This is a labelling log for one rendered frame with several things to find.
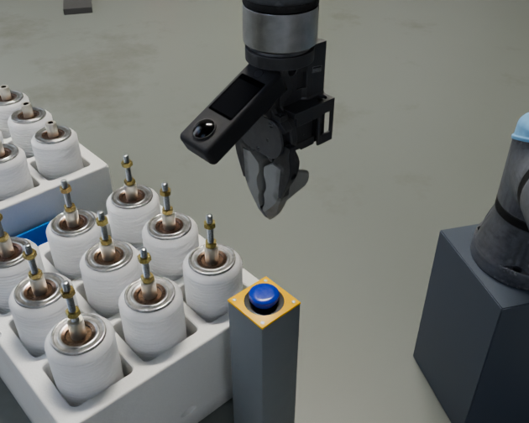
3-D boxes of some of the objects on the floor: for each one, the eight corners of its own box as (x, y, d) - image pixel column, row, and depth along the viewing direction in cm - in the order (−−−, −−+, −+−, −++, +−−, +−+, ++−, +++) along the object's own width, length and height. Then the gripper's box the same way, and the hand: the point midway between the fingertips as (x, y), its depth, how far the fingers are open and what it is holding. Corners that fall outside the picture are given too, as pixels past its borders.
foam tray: (157, 261, 136) (148, 195, 126) (278, 365, 113) (279, 294, 102) (-17, 353, 115) (-45, 283, 105) (87, 503, 92) (64, 433, 81)
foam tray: (44, 164, 169) (29, 104, 158) (120, 229, 146) (108, 164, 135) (-108, 221, 148) (-136, 158, 137) (-47, 309, 125) (-76, 240, 114)
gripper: (346, 44, 63) (332, 212, 75) (285, 22, 68) (281, 182, 81) (285, 68, 58) (281, 242, 71) (224, 41, 63) (231, 208, 76)
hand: (264, 211), depth 73 cm, fingers closed
